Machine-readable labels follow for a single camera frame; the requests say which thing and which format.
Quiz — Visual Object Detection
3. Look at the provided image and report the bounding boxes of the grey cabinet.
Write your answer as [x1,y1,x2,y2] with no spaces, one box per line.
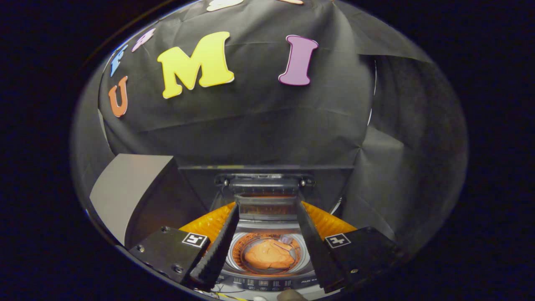
[89,153,209,248]

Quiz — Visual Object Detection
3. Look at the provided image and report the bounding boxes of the thin floor cables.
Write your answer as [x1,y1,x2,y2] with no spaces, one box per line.
[209,284,251,301]

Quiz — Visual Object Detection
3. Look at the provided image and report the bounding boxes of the orange polo shirt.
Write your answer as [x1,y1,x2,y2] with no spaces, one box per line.
[244,238,296,270]

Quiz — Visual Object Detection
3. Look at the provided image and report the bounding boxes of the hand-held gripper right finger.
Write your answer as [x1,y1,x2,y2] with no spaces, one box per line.
[296,201,403,293]

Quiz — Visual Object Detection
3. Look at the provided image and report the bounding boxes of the grey washing machine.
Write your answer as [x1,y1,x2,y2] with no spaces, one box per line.
[209,193,347,301]

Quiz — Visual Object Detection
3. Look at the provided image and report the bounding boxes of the black backdrop cloth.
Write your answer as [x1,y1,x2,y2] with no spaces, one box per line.
[71,0,468,252]

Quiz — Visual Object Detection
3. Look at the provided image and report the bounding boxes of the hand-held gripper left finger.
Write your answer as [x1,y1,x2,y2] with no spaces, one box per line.
[129,203,241,291]

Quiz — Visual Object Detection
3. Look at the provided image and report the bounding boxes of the brown rounded object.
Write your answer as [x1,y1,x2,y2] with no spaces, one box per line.
[278,289,308,301]

